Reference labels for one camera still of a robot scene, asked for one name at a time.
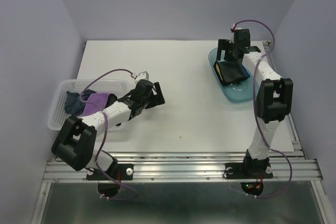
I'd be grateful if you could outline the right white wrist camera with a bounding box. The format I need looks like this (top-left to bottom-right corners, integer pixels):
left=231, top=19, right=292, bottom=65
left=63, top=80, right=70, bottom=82
left=230, top=24, right=242, bottom=33

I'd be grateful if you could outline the blue microfiber towel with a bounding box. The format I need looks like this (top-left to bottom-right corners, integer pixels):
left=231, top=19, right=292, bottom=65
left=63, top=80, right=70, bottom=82
left=242, top=65, right=250, bottom=79

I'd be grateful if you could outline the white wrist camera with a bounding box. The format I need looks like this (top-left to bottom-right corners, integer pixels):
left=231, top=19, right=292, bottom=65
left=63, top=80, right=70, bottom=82
left=131, top=71, right=149, bottom=81
left=230, top=24, right=242, bottom=33

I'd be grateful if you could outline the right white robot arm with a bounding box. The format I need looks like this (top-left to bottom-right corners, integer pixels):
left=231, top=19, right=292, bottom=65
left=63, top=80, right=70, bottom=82
left=213, top=27, right=293, bottom=179

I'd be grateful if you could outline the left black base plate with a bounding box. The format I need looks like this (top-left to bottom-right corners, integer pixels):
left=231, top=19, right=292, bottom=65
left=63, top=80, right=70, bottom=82
left=86, top=163, right=134, bottom=181

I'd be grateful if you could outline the teal translucent plastic tray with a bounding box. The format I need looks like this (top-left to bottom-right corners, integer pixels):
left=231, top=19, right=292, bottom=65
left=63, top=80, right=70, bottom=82
left=208, top=48, right=253, bottom=103

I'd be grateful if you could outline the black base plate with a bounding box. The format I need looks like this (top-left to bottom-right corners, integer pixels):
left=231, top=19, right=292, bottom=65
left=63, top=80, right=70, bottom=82
left=86, top=163, right=134, bottom=181
left=223, top=163, right=274, bottom=180

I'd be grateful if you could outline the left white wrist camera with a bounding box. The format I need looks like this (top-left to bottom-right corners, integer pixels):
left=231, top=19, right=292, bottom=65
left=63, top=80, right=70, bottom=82
left=131, top=71, right=149, bottom=81

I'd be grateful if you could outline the white perforated plastic basket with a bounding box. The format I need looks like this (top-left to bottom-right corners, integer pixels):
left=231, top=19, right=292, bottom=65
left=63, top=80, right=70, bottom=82
left=47, top=79, right=130, bottom=131

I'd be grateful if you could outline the dark grey towel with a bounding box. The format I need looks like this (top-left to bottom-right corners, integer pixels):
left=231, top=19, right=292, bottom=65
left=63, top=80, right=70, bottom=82
left=64, top=91, right=86, bottom=116

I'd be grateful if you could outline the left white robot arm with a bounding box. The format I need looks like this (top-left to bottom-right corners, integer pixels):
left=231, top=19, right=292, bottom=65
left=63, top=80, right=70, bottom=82
left=51, top=79, right=165, bottom=179

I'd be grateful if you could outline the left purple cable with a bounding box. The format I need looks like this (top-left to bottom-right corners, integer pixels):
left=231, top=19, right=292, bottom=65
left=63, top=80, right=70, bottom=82
left=80, top=69, right=139, bottom=201

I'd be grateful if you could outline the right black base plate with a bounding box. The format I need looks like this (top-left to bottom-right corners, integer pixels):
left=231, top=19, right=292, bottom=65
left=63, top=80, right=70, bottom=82
left=223, top=163, right=274, bottom=180

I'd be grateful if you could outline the aluminium extrusion rail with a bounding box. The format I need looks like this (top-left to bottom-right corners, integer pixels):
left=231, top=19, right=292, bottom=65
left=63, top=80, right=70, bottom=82
left=43, top=151, right=323, bottom=183

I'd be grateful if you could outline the purple microfiber towel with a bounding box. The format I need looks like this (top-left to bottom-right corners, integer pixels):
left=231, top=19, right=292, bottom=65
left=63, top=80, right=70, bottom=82
left=82, top=93, right=115, bottom=116

